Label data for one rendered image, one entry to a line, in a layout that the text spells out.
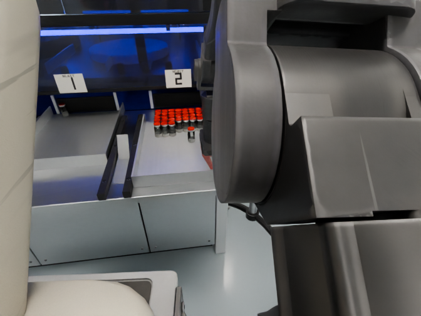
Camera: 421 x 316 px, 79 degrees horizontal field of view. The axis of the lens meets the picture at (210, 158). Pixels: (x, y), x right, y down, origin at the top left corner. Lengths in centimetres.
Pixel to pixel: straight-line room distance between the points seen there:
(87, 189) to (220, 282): 98
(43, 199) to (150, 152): 28
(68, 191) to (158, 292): 46
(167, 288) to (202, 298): 115
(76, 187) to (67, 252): 86
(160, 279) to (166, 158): 47
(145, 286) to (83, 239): 115
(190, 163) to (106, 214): 67
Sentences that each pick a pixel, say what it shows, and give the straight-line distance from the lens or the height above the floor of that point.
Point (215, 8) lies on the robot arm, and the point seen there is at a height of 126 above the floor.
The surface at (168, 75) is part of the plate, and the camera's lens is 88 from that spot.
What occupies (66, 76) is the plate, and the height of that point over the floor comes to 104.
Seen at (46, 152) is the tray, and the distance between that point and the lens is 88.
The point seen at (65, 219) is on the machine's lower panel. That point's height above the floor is 41.
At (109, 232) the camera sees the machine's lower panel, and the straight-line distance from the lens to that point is 137.
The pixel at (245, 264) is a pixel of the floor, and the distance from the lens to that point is 153.
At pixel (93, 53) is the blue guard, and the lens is 90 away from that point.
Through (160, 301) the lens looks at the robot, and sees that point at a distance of 29.
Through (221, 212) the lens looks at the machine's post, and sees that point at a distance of 129.
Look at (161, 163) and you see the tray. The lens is 70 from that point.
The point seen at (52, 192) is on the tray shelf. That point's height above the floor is 88.
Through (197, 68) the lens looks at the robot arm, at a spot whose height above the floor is 116.
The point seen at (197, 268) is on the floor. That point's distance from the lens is 151.
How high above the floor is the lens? 130
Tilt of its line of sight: 36 degrees down
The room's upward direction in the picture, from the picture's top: straight up
